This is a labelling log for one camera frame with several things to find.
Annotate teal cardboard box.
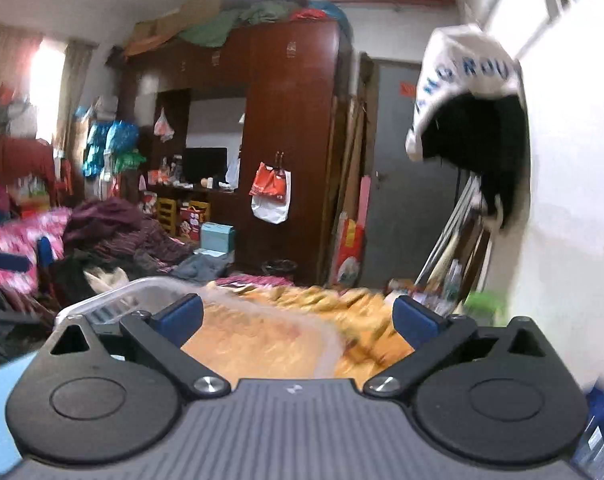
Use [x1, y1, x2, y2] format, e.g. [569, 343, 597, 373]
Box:
[200, 222, 236, 254]

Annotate brown wooden wardrobe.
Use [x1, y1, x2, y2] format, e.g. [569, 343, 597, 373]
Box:
[117, 20, 353, 286]

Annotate small hanging plastic bag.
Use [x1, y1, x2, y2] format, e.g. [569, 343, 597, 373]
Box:
[153, 108, 176, 142]

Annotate green handled bag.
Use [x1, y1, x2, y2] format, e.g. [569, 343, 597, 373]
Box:
[463, 290, 509, 322]

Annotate black television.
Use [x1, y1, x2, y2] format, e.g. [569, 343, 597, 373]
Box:
[184, 147, 228, 187]

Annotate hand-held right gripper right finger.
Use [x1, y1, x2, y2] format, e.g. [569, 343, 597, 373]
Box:
[364, 296, 558, 401]

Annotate flat cardboard box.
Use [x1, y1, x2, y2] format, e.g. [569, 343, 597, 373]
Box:
[124, 0, 223, 57]

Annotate bright window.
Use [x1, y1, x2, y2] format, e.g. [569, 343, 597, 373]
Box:
[29, 40, 67, 143]

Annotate yellow patterned blanket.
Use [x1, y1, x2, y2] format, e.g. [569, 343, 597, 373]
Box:
[182, 284, 415, 378]

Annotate red gift box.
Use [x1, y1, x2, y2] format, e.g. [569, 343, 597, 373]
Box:
[179, 201, 212, 242]

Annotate black hanging garment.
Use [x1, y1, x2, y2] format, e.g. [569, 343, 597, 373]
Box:
[422, 94, 531, 232]

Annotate grey door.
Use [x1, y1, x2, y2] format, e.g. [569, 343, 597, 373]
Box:
[366, 57, 465, 291]

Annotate red and white shopping bag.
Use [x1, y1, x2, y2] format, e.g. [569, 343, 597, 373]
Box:
[249, 160, 292, 225]

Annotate purple clothes pile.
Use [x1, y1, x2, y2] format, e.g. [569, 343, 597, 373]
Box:
[63, 197, 195, 277]

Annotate white printed plastic bag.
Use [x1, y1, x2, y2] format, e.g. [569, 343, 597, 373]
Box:
[405, 24, 527, 162]

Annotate yellow wooden stool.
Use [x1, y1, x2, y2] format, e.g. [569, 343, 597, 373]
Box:
[156, 197, 178, 237]

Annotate beige curtain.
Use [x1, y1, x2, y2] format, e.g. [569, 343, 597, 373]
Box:
[57, 42, 97, 161]

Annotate pink board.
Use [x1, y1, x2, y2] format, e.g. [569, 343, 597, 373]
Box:
[359, 175, 372, 222]

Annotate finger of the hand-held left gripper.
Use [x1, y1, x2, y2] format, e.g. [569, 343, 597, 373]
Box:
[0, 248, 34, 273]

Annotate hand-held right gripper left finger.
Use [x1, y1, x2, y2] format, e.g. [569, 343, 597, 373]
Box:
[49, 294, 231, 401]

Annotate metal frame rods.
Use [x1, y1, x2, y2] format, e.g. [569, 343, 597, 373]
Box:
[415, 174, 484, 287]

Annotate red printed sack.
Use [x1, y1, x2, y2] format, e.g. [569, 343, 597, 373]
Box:
[333, 217, 364, 287]

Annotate pink patterned blanket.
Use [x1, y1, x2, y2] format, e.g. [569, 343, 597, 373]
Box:
[0, 208, 74, 311]

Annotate dark blue object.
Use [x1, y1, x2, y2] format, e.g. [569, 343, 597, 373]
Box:
[571, 385, 604, 480]

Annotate blue plastic bags bundle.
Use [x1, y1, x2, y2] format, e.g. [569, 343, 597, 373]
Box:
[82, 119, 147, 177]

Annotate green cloth bundle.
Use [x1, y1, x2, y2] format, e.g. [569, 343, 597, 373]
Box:
[178, 0, 303, 50]

